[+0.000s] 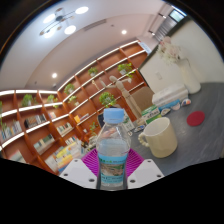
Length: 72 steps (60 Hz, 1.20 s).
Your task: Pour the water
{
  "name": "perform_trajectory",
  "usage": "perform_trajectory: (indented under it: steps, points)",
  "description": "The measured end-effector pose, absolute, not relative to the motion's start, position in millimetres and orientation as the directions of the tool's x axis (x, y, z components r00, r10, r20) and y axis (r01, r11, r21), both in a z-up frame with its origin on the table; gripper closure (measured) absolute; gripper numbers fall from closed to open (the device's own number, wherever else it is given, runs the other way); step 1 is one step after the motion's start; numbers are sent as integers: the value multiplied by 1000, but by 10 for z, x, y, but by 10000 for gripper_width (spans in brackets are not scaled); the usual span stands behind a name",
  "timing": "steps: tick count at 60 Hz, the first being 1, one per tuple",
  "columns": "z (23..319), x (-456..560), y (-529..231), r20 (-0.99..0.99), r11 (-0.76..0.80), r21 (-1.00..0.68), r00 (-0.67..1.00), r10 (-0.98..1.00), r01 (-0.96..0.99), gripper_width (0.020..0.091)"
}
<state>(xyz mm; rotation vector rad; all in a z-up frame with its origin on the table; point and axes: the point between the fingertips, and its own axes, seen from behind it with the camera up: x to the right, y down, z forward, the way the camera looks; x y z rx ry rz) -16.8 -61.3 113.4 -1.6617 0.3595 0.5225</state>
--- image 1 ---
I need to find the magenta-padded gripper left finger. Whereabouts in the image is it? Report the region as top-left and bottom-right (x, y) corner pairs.
(59, 148), (100, 190)

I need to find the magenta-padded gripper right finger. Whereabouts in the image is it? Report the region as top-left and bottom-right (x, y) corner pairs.
(126, 148), (165, 190)

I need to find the clear blue-capped water bottle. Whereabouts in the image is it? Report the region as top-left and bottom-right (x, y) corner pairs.
(95, 108), (132, 191)

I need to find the colourful book stack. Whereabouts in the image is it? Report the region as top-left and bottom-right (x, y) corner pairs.
(54, 141), (83, 171)

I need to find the cream ceramic mug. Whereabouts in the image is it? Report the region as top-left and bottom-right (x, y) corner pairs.
(138, 116), (179, 159)

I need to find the orange wooden shelf unit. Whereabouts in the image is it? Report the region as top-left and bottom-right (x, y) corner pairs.
(0, 39), (149, 174)

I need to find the dark chair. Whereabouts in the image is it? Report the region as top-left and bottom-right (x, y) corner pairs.
(97, 107), (123, 128)

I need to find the flat round red coaster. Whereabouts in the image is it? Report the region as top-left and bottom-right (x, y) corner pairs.
(186, 110), (206, 127)

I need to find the tan chair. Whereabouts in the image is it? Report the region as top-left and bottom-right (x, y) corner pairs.
(129, 87), (156, 113)

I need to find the wooden artist mannequin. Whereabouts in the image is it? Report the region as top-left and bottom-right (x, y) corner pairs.
(98, 75), (143, 119)

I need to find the white ceramic vase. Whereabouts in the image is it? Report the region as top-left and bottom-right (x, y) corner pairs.
(178, 58), (202, 94)

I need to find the pink white flower bouquet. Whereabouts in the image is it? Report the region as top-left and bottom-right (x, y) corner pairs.
(156, 35), (183, 65)

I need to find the branched ceiling lamp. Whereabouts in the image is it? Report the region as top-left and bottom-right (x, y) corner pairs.
(39, 6), (90, 38)

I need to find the grey curtain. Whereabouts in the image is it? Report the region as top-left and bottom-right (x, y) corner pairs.
(154, 16), (176, 41)

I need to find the ceiling air vent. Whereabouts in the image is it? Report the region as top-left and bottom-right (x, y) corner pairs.
(83, 18), (108, 32)

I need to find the window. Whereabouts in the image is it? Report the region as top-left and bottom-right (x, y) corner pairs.
(168, 8), (186, 23)

